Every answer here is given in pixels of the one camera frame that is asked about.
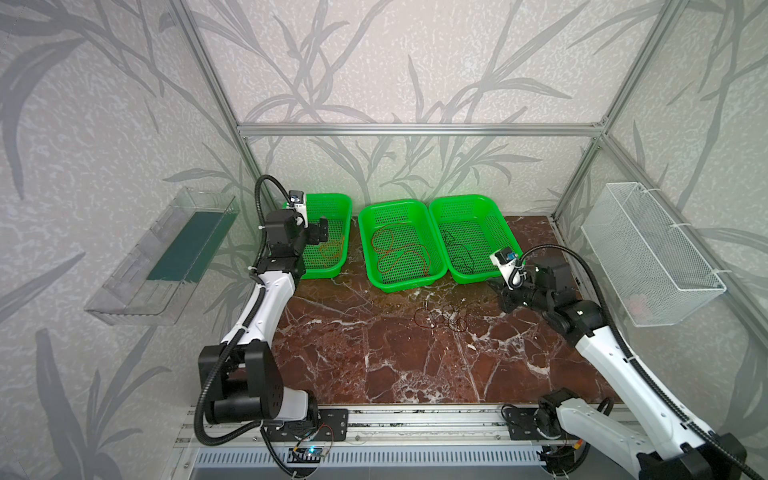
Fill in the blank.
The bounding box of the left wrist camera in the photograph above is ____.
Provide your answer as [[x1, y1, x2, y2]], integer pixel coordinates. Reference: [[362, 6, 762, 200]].
[[288, 190, 308, 228]]

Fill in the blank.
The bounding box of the green plastic basket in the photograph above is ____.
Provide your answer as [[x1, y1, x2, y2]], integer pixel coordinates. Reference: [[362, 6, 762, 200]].
[[278, 193, 352, 279], [358, 199, 448, 293], [428, 195, 523, 284]]

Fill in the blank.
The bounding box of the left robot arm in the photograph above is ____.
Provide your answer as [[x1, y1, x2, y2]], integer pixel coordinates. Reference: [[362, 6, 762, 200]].
[[193, 175, 329, 446]]

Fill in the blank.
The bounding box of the red cable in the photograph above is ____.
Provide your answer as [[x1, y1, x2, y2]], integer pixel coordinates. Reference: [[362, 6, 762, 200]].
[[370, 224, 433, 280]]

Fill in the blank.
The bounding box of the right green plastic basket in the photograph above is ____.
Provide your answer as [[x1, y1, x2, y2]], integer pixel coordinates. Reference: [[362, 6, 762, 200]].
[[428, 195, 523, 284]]

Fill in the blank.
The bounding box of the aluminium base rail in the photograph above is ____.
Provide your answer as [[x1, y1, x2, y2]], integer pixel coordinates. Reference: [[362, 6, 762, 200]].
[[176, 403, 679, 448]]

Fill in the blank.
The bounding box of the aluminium frame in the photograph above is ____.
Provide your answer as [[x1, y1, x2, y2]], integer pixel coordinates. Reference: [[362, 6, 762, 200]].
[[167, 0, 768, 451]]

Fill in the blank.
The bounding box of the left green plastic basket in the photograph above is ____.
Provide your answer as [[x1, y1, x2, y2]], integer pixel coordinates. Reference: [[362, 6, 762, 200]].
[[278, 193, 352, 279]]

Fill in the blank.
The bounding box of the black cable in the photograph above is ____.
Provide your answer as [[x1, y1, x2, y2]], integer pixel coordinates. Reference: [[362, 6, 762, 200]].
[[442, 230, 481, 274]]

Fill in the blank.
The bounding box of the white wire mesh basket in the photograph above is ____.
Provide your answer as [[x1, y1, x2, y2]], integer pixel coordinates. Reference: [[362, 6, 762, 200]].
[[581, 182, 727, 328]]

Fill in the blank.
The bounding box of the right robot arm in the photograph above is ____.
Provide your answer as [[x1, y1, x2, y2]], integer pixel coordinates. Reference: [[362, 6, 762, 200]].
[[489, 248, 760, 479]]

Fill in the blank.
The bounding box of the clear acrylic wall shelf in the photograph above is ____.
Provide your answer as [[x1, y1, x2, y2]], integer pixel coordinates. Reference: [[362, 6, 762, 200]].
[[85, 187, 239, 326]]

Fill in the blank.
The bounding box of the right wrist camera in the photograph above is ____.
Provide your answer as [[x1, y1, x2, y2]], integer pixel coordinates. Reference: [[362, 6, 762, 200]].
[[489, 247, 524, 290]]

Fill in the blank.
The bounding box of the middle green plastic basket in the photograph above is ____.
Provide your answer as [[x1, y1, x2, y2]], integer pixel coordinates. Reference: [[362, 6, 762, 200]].
[[358, 199, 448, 293]]

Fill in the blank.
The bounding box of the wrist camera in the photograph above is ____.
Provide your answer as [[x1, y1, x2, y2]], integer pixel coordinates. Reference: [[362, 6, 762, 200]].
[[288, 190, 308, 228], [489, 247, 524, 290]]

